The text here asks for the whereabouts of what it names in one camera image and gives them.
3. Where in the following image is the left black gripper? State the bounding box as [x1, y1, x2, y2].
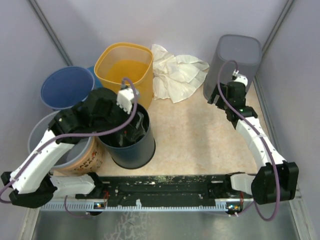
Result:
[92, 96, 144, 141]

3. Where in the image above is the yellow slatted bin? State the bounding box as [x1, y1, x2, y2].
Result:
[94, 42, 154, 109]

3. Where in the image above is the right aluminium corner post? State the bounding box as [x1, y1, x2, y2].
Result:
[262, 0, 296, 55]

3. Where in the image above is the white comb cable duct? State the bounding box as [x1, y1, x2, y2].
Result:
[39, 199, 242, 213]

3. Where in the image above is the grey translucent round bin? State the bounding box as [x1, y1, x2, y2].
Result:
[27, 111, 93, 170]

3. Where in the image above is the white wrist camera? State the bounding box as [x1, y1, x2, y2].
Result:
[116, 87, 135, 115]
[232, 69, 248, 87]

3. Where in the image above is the dark navy round bin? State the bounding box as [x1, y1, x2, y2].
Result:
[99, 104, 156, 170]

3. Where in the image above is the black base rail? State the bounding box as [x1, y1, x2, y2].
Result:
[67, 174, 253, 211]

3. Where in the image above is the tan printed paper bucket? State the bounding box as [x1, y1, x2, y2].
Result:
[51, 137, 106, 176]

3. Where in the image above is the blue round bin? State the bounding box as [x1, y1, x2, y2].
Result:
[40, 66, 102, 111]

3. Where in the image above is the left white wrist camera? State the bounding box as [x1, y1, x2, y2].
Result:
[116, 87, 135, 115]

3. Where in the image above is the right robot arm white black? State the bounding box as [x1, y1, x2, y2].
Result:
[207, 81, 299, 205]

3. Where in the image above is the grey slatted bin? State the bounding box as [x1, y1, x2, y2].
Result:
[203, 34, 262, 100]

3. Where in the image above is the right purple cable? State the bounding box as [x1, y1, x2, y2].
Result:
[216, 59, 282, 222]

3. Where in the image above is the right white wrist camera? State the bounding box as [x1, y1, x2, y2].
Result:
[232, 69, 248, 87]

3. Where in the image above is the left aluminium corner post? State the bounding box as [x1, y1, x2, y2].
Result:
[27, 0, 74, 66]

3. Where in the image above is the white crumpled cloth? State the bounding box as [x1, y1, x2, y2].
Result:
[151, 44, 210, 104]

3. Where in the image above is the aluminium corner post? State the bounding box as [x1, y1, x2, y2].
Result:
[27, 0, 74, 66]
[262, 0, 296, 55]

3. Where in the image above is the blue cloth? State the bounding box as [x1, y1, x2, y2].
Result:
[87, 66, 97, 78]

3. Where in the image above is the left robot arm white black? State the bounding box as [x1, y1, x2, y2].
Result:
[1, 86, 140, 209]

